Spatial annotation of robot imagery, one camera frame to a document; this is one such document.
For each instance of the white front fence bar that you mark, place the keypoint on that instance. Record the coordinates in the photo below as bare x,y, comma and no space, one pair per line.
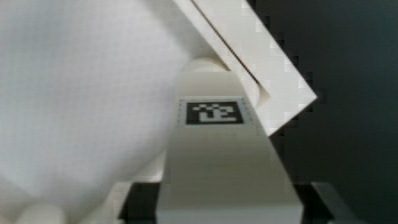
238,38

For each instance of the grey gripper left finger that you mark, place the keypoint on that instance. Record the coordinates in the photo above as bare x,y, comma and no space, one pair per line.
107,211

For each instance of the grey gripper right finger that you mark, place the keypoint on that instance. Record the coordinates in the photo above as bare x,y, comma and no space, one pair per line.
343,216

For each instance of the white desk top tray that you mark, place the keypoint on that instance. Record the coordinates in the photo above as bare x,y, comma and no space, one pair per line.
93,53

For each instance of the white desk leg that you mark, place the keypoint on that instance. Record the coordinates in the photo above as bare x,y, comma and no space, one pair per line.
226,186

